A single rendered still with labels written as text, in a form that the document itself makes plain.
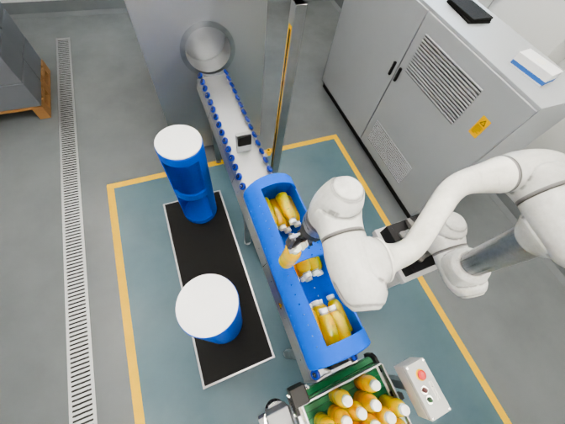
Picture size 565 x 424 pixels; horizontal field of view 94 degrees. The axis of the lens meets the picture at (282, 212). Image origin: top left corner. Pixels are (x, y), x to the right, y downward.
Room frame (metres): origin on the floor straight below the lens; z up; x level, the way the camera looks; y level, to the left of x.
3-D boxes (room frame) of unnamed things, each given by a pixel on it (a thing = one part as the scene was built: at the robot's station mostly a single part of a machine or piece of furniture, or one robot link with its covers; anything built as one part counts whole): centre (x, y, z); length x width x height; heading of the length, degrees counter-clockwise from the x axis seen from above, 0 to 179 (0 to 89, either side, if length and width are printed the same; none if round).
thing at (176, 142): (1.00, 0.72, 1.03); 0.28 x 0.28 x 0.01
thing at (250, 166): (0.90, 0.19, 0.79); 2.17 x 0.29 x 0.34; 34
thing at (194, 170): (1.00, 0.72, 0.59); 0.28 x 0.28 x 0.88
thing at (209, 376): (0.48, 0.43, 0.08); 1.50 x 0.52 x 0.15; 34
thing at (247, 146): (1.14, 0.35, 1.00); 0.10 x 0.04 x 0.15; 124
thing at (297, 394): (-0.11, -0.26, 0.95); 0.10 x 0.07 x 0.10; 124
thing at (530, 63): (1.88, -1.30, 1.48); 0.24 x 0.12 x 0.08; 42
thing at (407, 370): (0.03, -0.76, 1.05); 0.20 x 0.10 x 0.10; 34
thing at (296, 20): (1.46, 0.17, 0.85); 0.06 x 0.06 x 1.70; 34
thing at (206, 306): (0.14, 0.23, 1.03); 0.28 x 0.28 x 0.01
